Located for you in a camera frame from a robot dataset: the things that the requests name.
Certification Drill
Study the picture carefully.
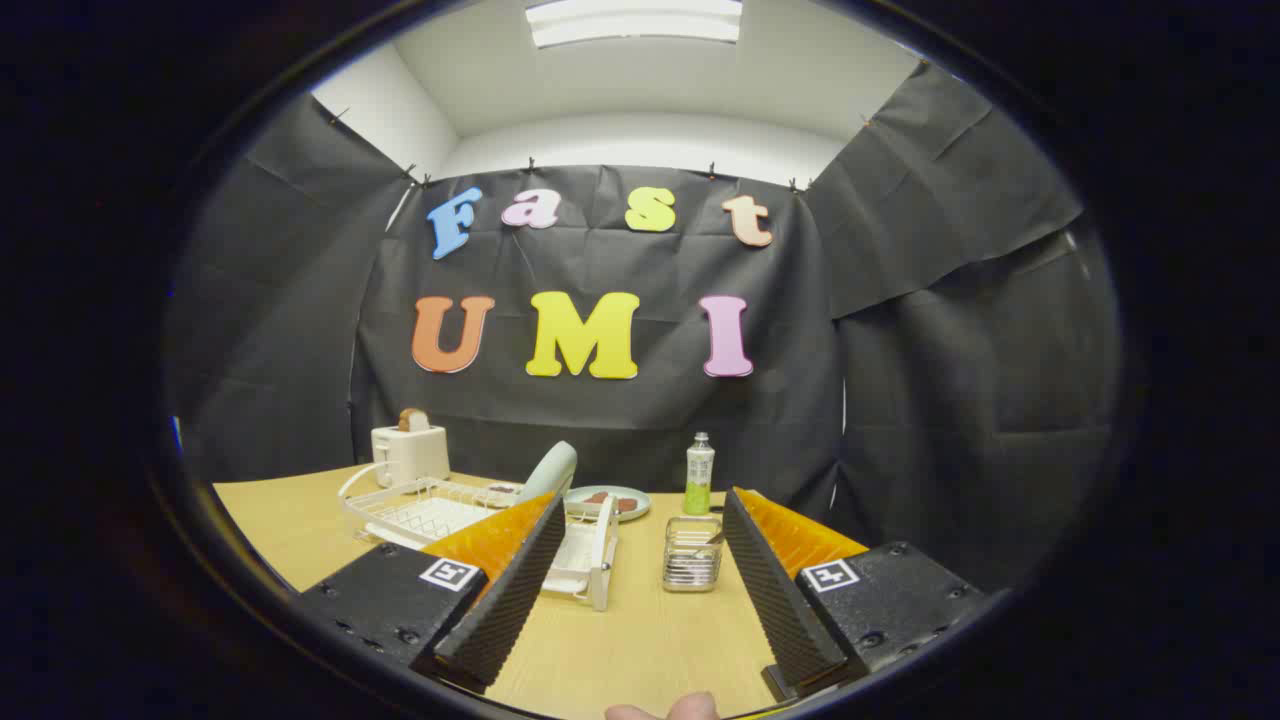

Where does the white toaster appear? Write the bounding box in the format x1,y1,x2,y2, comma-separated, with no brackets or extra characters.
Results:
371,422,451,489

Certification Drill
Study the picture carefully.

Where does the ceiling light panel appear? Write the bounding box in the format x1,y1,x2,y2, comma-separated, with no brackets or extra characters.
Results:
525,0,744,49

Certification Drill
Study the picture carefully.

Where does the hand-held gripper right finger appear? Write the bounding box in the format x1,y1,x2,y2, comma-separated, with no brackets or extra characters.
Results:
722,487,989,703

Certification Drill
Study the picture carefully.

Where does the metal wire basket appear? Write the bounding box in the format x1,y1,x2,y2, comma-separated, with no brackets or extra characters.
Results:
662,516,725,593

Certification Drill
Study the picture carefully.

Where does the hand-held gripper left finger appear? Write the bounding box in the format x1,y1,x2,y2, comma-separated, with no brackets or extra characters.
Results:
298,490,569,695

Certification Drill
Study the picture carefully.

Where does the black backdrop cloth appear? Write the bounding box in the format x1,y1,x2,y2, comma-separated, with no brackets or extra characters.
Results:
165,60,1121,591

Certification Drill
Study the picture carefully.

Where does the green tea bottle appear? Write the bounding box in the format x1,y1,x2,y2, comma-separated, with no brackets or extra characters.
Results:
684,432,716,517

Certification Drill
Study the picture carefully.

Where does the white power cable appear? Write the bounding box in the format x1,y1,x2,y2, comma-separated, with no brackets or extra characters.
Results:
338,462,401,501

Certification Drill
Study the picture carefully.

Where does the white drip tray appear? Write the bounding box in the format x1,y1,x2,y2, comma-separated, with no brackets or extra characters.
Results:
362,497,601,596

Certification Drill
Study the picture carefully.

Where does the white wire dish rack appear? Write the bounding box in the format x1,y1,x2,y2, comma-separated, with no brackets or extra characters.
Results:
338,462,619,612

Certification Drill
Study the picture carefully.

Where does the pale green plate with meat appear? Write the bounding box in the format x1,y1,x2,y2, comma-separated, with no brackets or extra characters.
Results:
563,485,652,523

